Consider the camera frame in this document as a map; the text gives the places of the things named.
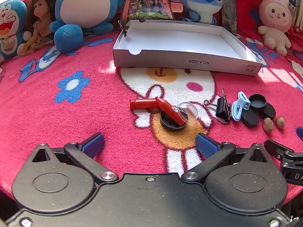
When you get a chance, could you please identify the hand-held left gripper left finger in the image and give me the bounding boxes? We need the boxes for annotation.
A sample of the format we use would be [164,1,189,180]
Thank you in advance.
[31,132,119,184]

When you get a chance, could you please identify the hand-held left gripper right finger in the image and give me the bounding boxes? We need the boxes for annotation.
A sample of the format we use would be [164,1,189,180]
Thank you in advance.
[181,133,273,183]

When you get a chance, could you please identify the black round disc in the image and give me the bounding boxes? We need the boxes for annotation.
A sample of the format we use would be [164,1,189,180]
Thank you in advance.
[259,103,276,120]
[241,109,260,128]

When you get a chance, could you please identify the clear plastic dome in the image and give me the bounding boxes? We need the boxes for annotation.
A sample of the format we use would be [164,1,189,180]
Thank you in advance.
[176,102,197,125]

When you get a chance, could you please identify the large black binder clip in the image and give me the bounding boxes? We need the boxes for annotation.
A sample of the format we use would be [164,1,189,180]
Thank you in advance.
[203,89,232,123]

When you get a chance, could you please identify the black round lid with magnets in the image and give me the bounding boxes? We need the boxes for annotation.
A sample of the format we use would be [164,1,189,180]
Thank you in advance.
[160,109,190,131]

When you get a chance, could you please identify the light blue hair clip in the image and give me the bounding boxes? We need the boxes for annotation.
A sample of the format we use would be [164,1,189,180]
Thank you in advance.
[231,100,245,121]
[238,91,251,110]

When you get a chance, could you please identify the black round cap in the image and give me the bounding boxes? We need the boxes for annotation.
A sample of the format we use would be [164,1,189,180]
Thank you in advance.
[248,94,267,110]

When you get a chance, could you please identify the red bullet-shaped plastic piece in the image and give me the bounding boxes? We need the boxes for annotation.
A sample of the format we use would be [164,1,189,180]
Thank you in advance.
[130,99,158,110]
[155,96,186,126]

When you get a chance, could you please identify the white cardboard box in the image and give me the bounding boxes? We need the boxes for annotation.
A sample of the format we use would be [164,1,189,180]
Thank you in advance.
[112,19,263,77]

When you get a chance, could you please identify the pink cartoon printed blanket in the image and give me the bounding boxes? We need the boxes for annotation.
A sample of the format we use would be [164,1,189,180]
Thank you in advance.
[0,30,303,205]

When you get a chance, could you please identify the red cloth bundle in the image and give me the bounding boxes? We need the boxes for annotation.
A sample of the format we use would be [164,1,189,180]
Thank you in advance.
[287,26,303,54]

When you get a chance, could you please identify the small black binder clip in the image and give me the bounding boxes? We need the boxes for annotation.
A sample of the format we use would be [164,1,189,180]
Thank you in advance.
[118,20,133,37]

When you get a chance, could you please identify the pink rabbit plush toy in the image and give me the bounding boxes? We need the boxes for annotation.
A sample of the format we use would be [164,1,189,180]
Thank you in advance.
[258,0,293,57]

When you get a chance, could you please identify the dark phone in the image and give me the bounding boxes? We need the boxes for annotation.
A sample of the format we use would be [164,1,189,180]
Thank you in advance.
[222,0,237,35]

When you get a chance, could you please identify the round blue mouse plush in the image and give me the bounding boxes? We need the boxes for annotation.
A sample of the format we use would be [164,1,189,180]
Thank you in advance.
[48,0,130,54]

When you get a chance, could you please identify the small pink box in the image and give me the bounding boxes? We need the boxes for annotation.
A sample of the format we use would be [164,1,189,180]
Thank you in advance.
[169,2,184,13]

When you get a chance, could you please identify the blue cat plush toy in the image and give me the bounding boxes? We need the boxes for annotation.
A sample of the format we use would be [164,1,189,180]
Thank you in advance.
[0,0,32,63]

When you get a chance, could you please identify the triangular pink toy box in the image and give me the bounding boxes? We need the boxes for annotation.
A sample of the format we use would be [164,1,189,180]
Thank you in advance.
[120,0,176,22]

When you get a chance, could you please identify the brown-haired doll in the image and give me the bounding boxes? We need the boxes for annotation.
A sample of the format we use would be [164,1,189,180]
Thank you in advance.
[18,0,59,57]

